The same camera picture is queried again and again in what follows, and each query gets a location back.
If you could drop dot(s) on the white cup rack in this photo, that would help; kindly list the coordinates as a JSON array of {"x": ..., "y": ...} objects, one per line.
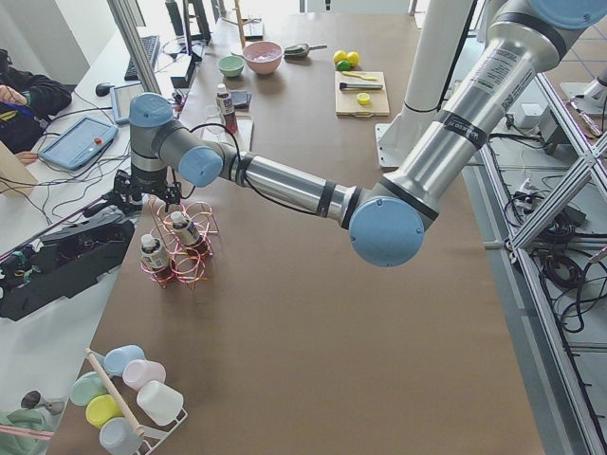
[{"x": 154, "y": 437}]

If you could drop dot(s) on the yellow lemon lower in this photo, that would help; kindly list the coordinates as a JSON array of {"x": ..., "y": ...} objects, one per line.
[{"x": 343, "y": 66}]

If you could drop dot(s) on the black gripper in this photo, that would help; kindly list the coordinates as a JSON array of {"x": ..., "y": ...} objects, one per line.
[{"x": 149, "y": 184}]

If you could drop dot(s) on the copper wire bottle basket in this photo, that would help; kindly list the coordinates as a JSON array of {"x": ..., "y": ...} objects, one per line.
[{"x": 189, "y": 270}]

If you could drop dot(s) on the yellow plastic knife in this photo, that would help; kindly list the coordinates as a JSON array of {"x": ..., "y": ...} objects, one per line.
[{"x": 358, "y": 75}]

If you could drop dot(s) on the blue teach pendant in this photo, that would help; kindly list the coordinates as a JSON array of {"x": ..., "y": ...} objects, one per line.
[
  {"x": 121, "y": 97},
  {"x": 77, "y": 145}
]

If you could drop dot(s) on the green bowl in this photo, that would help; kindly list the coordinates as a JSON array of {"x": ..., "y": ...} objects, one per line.
[{"x": 231, "y": 66}]

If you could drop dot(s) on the white plastic cup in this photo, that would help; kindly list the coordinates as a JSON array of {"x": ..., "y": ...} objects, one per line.
[{"x": 160, "y": 402}]

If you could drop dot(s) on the yellow lemon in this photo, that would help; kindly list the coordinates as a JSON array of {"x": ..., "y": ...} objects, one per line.
[
  {"x": 339, "y": 56},
  {"x": 343, "y": 66}
]

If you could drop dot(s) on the wooden cup tree stand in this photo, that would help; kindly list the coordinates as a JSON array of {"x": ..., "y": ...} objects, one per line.
[{"x": 250, "y": 29}]

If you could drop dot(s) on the steel muddler black tip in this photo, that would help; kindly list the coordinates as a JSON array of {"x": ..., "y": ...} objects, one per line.
[{"x": 343, "y": 86}]

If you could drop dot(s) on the seated person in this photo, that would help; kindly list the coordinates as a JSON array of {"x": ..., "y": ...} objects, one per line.
[{"x": 28, "y": 101}]

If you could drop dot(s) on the white robot column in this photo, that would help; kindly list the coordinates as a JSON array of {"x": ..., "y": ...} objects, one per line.
[{"x": 444, "y": 30}]

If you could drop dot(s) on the yellow lemon upper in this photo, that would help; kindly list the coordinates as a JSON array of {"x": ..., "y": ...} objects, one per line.
[{"x": 339, "y": 56}]

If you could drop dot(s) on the yellow plastic cup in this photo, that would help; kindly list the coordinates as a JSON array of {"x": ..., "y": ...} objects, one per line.
[{"x": 101, "y": 409}]

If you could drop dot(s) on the clear wine glass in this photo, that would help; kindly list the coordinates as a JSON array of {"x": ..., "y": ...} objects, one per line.
[{"x": 214, "y": 121}]

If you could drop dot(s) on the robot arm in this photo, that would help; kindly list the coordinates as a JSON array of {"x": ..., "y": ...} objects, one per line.
[{"x": 422, "y": 150}]

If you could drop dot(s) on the pink plastic cup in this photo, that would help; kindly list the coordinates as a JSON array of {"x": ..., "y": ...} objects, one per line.
[{"x": 138, "y": 372}]

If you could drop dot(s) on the cream rabbit tray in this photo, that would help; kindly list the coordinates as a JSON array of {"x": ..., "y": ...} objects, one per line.
[{"x": 243, "y": 136}]

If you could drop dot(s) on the steel ice scoop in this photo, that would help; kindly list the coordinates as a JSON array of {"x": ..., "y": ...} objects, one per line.
[{"x": 300, "y": 51}]

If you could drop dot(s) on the green plastic cup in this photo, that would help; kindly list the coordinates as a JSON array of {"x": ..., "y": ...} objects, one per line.
[{"x": 87, "y": 387}]

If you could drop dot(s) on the grey folded cloth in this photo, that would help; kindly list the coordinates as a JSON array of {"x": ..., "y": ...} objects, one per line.
[{"x": 240, "y": 99}]

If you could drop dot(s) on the blue plastic cup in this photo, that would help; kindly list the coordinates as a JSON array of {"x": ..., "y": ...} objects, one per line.
[{"x": 116, "y": 360}]

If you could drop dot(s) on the bamboo cutting board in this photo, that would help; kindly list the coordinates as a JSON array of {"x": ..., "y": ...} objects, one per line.
[{"x": 346, "y": 101}]

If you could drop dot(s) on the half lemon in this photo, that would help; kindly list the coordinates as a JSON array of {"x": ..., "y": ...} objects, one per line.
[{"x": 363, "y": 98}]

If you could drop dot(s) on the grey plastic cup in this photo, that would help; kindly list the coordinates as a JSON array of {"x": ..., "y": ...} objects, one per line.
[{"x": 118, "y": 438}]

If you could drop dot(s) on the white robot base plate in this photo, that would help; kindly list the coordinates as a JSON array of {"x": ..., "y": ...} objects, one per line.
[{"x": 391, "y": 143}]

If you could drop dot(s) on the tea bottle in basket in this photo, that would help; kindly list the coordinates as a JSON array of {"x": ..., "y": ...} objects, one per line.
[
  {"x": 155, "y": 258},
  {"x": 188, "y": 235}
]

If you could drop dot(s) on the pink bowl of ice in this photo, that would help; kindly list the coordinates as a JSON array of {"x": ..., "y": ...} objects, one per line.
[{"x": 263, "y": 57}]

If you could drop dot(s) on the black computer mouse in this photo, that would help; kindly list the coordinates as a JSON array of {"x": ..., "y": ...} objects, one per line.
[{"x": 103, "y": 89}]

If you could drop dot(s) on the tea bottle white cap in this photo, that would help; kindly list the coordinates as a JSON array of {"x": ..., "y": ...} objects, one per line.
[{"x": 224, "y": 102}]

